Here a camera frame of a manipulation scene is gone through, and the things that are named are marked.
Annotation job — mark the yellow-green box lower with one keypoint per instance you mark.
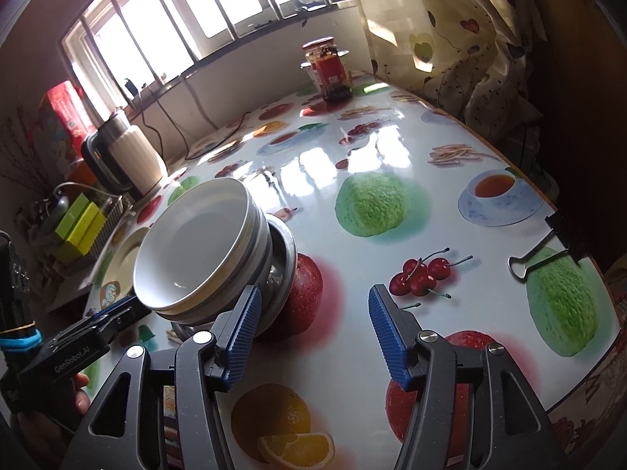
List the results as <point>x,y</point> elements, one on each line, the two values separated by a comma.
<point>82,237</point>

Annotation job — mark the striped storage tray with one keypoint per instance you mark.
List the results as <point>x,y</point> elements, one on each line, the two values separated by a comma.
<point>112,210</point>

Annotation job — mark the large white bowl blue stripe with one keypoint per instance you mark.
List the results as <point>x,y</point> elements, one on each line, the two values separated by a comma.
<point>259,229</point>

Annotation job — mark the window frame with bars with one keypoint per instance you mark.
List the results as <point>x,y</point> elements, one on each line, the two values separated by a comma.
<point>116,48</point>

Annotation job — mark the small white bowl blue stripe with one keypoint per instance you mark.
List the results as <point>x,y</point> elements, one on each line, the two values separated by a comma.
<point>190,242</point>

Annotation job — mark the orange plastic basin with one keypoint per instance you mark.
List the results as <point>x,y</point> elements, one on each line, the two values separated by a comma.
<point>82,174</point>

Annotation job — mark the stainless steel bowl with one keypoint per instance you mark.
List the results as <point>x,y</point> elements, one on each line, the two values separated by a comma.
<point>273,274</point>

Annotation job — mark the person's left hand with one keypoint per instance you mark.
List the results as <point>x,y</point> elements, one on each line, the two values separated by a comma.
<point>81,399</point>

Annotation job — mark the red-labelled sauce jar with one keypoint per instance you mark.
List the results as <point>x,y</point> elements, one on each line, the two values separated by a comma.
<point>323,57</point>

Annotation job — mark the green box upper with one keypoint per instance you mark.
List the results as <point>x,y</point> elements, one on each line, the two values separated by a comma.
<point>71,217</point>

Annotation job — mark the cream heart-pattern curtain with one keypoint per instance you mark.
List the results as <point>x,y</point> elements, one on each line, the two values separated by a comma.
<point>469,58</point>

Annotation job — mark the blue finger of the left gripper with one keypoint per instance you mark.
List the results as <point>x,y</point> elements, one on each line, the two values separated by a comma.
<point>122,312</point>

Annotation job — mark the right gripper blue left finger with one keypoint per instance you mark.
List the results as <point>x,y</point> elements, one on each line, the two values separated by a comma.
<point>227,344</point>

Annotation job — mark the white electric kettle black handle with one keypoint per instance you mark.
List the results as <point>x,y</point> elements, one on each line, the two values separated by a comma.
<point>123,159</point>

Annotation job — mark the fruit-print tablecloth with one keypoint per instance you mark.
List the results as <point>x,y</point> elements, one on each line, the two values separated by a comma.
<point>386,189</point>

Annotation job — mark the cream plate blue logo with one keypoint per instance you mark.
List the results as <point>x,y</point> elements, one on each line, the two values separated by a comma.
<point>118,279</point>

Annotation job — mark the red gift bag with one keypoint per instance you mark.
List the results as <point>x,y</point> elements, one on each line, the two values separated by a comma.
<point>61,126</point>

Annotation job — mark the black binder clip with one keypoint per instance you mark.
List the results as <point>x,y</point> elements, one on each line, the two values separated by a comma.
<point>562,228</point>

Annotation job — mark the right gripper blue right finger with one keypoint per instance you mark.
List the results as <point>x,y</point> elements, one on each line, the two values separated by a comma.
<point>402,340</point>

